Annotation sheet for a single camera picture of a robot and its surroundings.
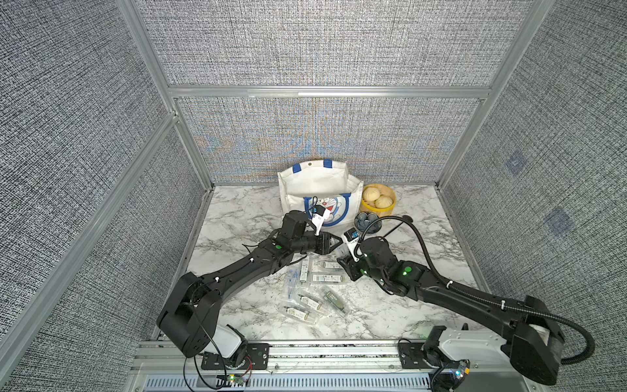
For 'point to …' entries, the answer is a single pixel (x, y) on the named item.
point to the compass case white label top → (331, 265)
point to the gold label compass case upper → (311, 303)
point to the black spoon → (406, 218)
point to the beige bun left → (371, 193)
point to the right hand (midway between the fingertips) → (342, 251)
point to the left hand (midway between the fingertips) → (345, 240)
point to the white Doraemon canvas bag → (323, 183)
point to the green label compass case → (332, 299)
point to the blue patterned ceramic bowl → (362, 221)
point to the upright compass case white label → (304, 269)
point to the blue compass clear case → (292, 278)
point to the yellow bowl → (368, 207)
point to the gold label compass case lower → (296, 314)
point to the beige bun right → (384, 202)
